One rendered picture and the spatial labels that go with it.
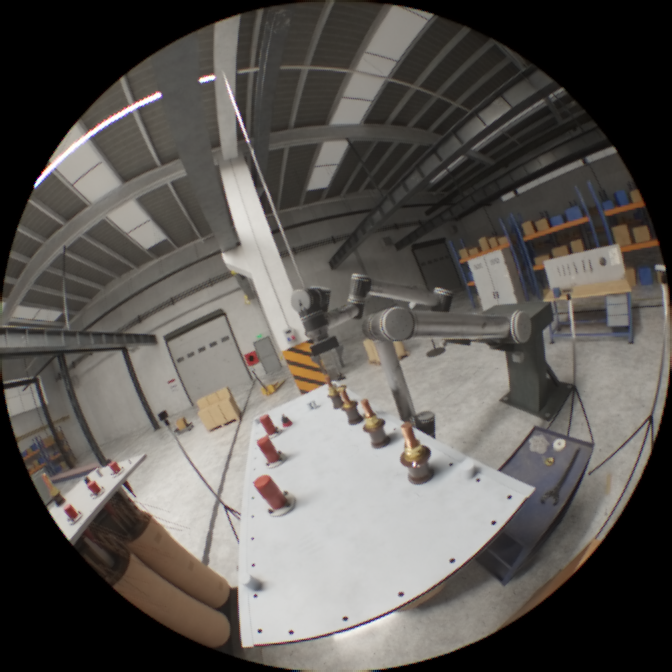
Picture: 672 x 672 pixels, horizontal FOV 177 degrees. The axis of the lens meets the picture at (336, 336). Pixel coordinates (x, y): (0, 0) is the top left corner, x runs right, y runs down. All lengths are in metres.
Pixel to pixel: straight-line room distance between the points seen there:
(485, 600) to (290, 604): 1.48
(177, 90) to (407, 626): 4.83
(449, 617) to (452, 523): 1.37
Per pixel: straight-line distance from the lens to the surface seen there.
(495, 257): 5.21
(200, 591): 2.21
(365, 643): 1.99
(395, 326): 0.91
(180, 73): 2.99
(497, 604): 1.93
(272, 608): 0.67
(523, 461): 1.36
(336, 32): 9.38
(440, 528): 0.61
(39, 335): 9.50
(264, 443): 1.05
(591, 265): 5.01
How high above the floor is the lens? 1.90
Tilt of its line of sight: 6 degrees down
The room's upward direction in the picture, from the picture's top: 22 degrees counter-clockwise
